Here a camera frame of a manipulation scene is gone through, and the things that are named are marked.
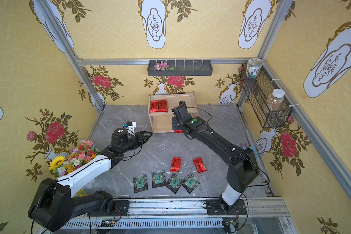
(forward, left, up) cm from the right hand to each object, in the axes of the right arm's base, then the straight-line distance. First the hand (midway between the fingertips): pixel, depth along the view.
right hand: (181, 118), depth 85 cm
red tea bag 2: (+8, +11, +1) cm, 14 cm away
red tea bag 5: (-20, -12, -18) cm, 29 cm away
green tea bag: (-31, +22, -20) cm, 43 cm away
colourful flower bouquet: (-21, +50, -3) cm, 55 cm away
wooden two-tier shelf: (+14, +15, -22) cm, 30 cm away
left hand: (-8, +19, -3) cm, 21 cm away
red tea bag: (+8, +17, +2) cm, 18 cm away
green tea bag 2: (-28, +12, -20) cm, 37 cm away
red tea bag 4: (-20, +2, -19) cm, 27 cm away
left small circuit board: (-50, +35, -23) cm, 65 cm away
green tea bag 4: (-30, -6, -20) cm, 37 cm away
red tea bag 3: (-8, +1, -2) cm, 8 cm away
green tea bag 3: (-30, +3, -20) cm, 36 cm away
